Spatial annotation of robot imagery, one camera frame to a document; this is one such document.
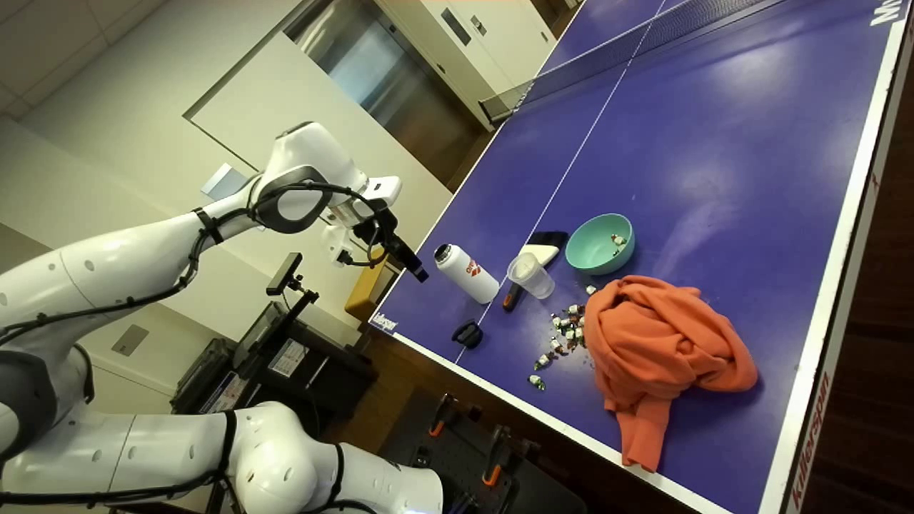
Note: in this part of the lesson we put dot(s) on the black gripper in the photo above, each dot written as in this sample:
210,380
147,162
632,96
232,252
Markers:
385,230

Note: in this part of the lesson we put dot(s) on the green gold sweet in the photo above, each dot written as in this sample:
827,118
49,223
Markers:
560,345
560,323
534,380
619,237
544,362
572,310
579,333
590,289

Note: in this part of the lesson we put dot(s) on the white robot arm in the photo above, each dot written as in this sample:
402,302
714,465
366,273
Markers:
123,266

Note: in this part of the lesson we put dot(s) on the teal green bowl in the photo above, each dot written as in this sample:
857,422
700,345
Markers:
596,249

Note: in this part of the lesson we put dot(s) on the yellow cardboard box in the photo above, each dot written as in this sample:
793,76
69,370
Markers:
370,289

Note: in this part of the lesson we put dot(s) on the white bottle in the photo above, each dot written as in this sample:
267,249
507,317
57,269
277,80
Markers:
466,273

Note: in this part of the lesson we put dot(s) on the small black clip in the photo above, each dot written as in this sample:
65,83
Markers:
466,335

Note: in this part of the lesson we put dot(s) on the brown marker pen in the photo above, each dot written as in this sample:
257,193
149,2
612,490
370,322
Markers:
513,297

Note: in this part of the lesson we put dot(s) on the translucent plastic cup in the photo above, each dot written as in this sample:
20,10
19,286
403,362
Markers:
533,279

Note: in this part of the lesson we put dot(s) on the black and white object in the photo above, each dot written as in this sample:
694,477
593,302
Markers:
549,246

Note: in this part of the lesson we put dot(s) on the orange black clamp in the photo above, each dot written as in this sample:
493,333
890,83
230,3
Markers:
494,460
440,419

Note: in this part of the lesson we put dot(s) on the black cart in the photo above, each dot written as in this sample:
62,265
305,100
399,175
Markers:
287,367

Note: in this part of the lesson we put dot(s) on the glass door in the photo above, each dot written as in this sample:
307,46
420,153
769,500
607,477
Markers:
382,68

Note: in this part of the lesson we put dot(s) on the white partition board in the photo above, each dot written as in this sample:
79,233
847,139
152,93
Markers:
276,103

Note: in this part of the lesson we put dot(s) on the beige cabinet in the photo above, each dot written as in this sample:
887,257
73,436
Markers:
474,46

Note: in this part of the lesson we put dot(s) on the black table tennis net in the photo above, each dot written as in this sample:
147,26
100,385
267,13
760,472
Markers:
572,73

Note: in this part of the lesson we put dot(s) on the orange cloth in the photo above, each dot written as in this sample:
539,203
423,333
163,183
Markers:
659,352

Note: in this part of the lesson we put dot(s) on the black camera tripod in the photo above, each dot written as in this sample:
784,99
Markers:
287,275

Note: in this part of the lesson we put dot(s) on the grey wall vent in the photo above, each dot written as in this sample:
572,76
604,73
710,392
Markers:
129,342

